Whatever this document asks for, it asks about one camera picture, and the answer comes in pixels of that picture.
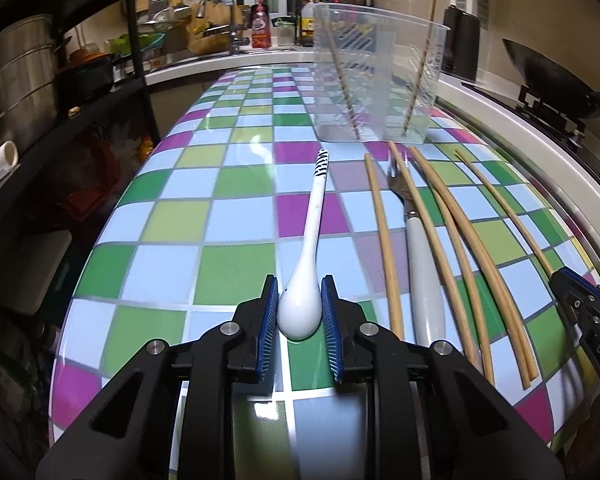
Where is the wooden cutting board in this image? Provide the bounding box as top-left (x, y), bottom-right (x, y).
top-left (187, 2), bottom-right (231, 56)

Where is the black gas stove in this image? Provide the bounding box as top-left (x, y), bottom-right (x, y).
top-left (460, 80), bottom-right (600, 211)

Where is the white plastic board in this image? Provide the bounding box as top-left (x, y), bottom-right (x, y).
top-left (15, 230), bottom-right (73, 316)

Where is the black electric kettle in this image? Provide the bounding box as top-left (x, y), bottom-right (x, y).
top-left (442, 5), bottom-right (481, 83)

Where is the chrome kitchen faucet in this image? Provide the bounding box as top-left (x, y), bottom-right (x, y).
top-left (197, 0), bottom-right (251, 56)

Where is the clear plastic container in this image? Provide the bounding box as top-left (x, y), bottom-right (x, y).
top-left (312, 2), bottom-right (451, 143)

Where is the black wok orange handle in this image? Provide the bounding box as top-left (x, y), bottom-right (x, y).
top-left (502, 37), bottom-right (600, 121)

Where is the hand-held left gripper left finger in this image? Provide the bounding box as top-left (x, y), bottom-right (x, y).
top-left (35, 274), bottom-right (281, 480)

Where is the white plastic tube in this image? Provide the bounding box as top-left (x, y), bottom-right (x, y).
top-left (0, 140), bottom-right (21, 186)

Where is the green plastic basin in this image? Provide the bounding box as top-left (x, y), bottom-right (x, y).
top-left (112, 32), bottom-right (168, 56)

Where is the glass jar green lid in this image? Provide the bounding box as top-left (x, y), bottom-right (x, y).
top-left (275, 17), bottom-right (298, 47)

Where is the cooking oil bottle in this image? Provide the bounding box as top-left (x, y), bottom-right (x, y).
top-left (297, 0), bottom-right (321, 43)

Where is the wooden chopstick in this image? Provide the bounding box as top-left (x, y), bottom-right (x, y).
top-left (411, 146), bottom-right (539, 382)
top-left (364, 154), bottom-right (406, 341)
top-left (402, 0), bottom-right (439, 137)
top-left (430, 185), bottom-right (496, 386)
top-left (454, 149), bottom-right (558, 278)
top-left (387, 140), bottom-right (481, 367)
top-left (297, 0), bottom-right (363, 141)
top-left (409, 146), bottom-right (531, 388)

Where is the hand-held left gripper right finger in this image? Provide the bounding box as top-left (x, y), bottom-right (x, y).
top-left (321, 274), bottom-right (566, 480)

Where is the steel colander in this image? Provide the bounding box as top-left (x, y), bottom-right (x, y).
top-left (140, 7), bottom-right (191, 31)

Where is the black metal shelf rack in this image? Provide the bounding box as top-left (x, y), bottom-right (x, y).
top-left (0, 0), bottom-right (156, 321)

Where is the black cooking pot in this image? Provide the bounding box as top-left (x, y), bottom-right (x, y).
top-left (60, 52), bottom-right (116, 103)

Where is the red dish soap bottle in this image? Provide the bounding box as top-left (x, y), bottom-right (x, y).
top-left (250, 0), bottom-right (273, 50)

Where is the large steel stockpot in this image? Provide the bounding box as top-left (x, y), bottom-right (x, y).
top-left (0, 15), bottom-right (63, 161)

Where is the white ceramic spoon striped handle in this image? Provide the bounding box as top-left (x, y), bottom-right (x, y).
top-left (276, 148), bottom-right (331, 340)

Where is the fork with white handle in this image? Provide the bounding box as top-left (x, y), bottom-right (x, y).
top-left (386, 157), bottom-right (447, 348)

